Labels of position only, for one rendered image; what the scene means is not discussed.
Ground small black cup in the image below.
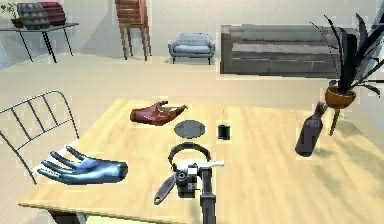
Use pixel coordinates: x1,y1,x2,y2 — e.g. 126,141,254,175
217,123,232,141

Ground grey round plate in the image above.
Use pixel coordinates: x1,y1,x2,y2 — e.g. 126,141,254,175
173,119,207,140

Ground red woven basket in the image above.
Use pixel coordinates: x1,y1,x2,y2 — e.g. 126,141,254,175
39,1,67,27

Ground blue hand sculpture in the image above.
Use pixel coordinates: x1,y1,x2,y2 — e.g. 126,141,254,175
36,145,129,186

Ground dark wine bottle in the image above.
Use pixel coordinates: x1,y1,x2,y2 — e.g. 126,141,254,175
294,101,328,158

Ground grey oblong tool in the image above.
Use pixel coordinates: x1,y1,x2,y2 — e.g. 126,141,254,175
153,174,177,206

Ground small green potted plant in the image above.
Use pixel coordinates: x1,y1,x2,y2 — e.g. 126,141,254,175
0,2,25,29

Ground dark leafy house plant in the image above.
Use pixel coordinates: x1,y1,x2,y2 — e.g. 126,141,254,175
309,13,384,98

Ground orange plant pot on stand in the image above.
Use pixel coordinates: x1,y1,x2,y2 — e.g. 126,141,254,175
324,79,357,137

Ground white stick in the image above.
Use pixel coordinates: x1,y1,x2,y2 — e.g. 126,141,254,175
199,160,225,169

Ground grey woven basket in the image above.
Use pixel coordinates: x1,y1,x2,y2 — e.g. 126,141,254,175
16,2,51,31

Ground grey wire chair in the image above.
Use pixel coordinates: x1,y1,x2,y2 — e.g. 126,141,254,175
0,89,81,186

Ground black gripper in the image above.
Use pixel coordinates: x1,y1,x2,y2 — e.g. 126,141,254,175
167,142,213,184

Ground grey sofa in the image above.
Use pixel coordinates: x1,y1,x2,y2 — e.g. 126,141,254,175
219,23,362,76

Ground brown wooden chest on legs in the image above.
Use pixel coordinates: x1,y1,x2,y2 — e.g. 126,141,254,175
114,0,153,62

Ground glass side table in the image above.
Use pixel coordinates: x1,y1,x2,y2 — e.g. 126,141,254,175
0,22,80,64

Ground pale wooden table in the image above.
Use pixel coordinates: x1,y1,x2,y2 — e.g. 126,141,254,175
18,98,384,224

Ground pale blue armchair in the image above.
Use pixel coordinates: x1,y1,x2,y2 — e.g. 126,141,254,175
167,32,217,66

